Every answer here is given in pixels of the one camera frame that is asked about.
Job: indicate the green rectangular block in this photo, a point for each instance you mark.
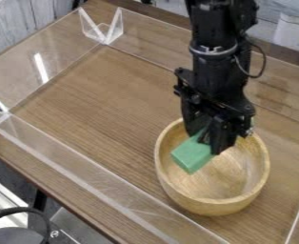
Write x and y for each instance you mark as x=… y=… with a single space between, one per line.
x=192 y=154

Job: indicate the brown wooden bowl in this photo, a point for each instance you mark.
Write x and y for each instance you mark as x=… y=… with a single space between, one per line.
x=227 y=184

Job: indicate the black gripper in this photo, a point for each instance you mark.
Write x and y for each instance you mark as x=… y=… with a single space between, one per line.
x=215 y=107

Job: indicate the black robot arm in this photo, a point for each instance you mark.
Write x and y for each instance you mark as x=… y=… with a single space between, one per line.
x=220 y=22

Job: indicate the clear acrylic corner bracket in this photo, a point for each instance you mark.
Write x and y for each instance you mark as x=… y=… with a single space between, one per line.
x=103 y=33

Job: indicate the white cylindrical container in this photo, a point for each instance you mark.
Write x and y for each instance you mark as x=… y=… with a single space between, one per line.
x=287 y=30

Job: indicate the grey metal clamp plate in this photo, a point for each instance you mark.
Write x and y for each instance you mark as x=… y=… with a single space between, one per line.
x=60 y=232

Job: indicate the clear acrylic enclosure wall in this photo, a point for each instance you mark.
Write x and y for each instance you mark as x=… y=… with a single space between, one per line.
x=83 y=109

